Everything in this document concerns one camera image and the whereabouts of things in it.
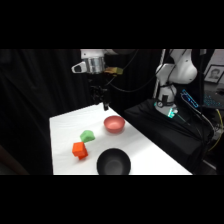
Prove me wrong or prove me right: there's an orange block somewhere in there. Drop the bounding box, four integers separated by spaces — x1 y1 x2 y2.
71 141 89 161

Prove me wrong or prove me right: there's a small green light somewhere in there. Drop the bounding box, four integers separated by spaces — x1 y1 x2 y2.
166 107 178 120

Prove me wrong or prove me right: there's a yellow cable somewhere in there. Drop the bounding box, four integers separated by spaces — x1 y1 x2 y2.
207 108 224 152

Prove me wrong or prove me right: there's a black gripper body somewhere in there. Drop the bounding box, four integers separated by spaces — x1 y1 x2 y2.
88 73 111 102

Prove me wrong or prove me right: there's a black curtain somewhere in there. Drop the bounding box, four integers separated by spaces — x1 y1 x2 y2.
0 49 158 176

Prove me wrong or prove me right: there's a black bowl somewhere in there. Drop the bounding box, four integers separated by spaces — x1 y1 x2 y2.
96 148 132 176

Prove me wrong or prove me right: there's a pink bowl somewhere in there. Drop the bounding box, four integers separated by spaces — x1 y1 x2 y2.
103 115 126 134

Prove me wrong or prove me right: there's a black cloth-covered stand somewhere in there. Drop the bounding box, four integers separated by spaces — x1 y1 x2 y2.
123 97 215 175

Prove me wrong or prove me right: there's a green triangle block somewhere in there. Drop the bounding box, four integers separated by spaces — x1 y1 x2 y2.
79 129 96 144

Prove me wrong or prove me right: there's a yellowish wrist camera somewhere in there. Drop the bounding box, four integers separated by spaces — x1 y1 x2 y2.
104 66 125 76

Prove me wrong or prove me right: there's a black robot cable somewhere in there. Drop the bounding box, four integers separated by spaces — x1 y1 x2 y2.
106 49 168 94

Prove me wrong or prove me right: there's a framed portrait picture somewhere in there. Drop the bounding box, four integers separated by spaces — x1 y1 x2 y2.
203 64 224 85

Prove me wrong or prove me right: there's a blue-lit black device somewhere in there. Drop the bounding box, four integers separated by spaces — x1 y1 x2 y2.
180 88 201 110

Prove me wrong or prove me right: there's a backlit keyboard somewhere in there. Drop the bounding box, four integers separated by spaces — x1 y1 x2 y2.
202 94 224 110

